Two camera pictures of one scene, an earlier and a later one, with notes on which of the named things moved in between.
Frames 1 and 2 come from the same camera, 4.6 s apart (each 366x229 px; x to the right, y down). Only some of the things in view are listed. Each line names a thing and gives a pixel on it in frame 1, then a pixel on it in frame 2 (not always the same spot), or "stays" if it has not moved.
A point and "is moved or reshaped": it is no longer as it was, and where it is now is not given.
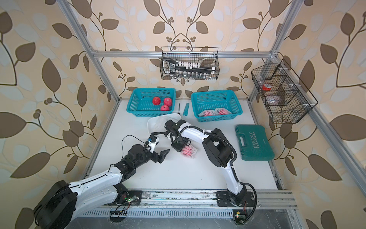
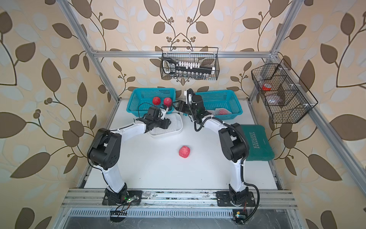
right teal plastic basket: (210, 99) stays
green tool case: (254, 143) stays
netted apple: (167, 101) stays
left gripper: (160, 157) -> (166, 123)
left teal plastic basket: (140, 101) stays
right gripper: (178, 148) -> (181, 102)
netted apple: (189, 151) is moved or reshaped
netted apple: (156, 100) stays
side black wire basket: (285, 97) stays
